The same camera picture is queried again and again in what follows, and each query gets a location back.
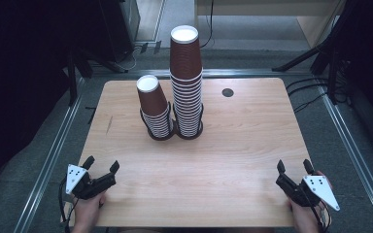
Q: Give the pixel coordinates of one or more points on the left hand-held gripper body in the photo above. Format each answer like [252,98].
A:
[79,186]

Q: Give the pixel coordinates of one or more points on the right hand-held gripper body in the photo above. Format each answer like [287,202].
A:
[304,192]

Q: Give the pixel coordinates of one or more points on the tall stack of brown cups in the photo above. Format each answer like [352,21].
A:
[187,106]

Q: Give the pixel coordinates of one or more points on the person's left hand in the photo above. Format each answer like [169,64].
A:
[87,210]

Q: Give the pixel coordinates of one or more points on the person's right hand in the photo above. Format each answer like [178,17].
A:
[304,218]

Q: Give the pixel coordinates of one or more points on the short stack of brown cups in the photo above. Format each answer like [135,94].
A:
[153,103]

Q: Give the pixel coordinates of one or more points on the black stand leg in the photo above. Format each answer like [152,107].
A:
[73,81]

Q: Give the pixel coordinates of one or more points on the black round table grommet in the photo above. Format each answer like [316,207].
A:
[227,92]

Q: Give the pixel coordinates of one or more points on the black tripod stand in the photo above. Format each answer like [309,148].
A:
[307,53]

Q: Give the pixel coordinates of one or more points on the dark cabinet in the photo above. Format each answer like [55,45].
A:
[119,29]

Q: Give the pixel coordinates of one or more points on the light wooden cabinet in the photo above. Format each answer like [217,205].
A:
[272,8]

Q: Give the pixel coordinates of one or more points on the metal floor rail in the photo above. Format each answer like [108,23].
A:
[50,155]
[353,155]
[239,72]

